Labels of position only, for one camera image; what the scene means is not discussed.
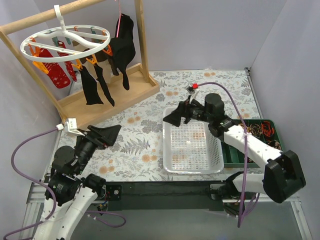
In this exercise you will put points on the wooden hanger rack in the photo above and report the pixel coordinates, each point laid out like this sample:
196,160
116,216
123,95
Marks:
142,84

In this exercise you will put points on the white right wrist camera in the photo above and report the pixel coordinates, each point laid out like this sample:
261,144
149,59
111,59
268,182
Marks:
193,90

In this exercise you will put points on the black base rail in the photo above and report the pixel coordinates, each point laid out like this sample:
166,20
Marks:
163,195

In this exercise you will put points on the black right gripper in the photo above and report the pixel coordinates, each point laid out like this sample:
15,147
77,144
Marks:
186,113

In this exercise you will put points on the red patterned sock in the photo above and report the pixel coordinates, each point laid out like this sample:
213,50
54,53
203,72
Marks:
52,69
68,64

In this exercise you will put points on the large black hanging cloth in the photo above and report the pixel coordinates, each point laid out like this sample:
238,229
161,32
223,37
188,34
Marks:
123,48

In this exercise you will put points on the floral table mat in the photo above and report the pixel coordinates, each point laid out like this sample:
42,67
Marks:
137,154

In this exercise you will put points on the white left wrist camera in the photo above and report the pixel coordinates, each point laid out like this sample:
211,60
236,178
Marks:
70,127

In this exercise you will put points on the white round clip hanger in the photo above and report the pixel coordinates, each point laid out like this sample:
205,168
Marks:
65,42

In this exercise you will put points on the green compartment tray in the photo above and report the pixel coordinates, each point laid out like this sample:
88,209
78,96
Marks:
256,150

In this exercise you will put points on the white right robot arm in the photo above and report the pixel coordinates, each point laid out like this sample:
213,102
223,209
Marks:
282,172

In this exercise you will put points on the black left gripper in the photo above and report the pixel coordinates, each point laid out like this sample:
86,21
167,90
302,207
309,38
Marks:
99,141

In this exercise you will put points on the black sock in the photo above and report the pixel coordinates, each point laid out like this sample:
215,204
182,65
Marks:
103,84
89,86

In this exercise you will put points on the white plastic basket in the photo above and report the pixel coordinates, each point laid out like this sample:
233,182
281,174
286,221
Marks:
191,149

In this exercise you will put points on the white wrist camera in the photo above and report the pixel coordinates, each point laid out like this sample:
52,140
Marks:
193,90
70,127

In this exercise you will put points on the cream brown striped sock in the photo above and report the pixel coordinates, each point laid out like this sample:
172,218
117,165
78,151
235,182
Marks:
102,61
86,61

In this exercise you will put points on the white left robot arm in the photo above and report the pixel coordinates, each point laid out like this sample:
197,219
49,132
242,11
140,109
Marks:
73,195

